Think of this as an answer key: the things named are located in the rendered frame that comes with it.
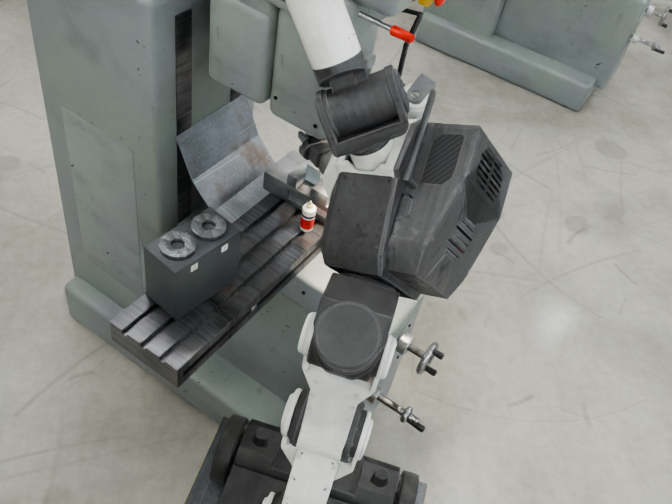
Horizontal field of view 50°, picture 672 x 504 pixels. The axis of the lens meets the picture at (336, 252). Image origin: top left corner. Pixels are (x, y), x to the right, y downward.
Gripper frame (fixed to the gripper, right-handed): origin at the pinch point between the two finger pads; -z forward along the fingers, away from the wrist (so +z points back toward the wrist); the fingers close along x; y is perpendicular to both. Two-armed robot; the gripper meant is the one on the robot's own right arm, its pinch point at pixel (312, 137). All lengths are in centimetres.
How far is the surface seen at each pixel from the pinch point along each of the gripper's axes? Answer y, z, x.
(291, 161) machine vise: 20.3, -13.8, -2.9
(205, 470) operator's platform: 84, 40, 49
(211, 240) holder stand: 8.5, 18.3, 38.5
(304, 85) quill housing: -22.4, 5.4, 8.6
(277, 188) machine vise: 23.9, -7.7, 4.9
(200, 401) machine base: 115, 0, 33
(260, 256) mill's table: 27.5, 12.8, 20.6
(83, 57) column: -5, -48, 48
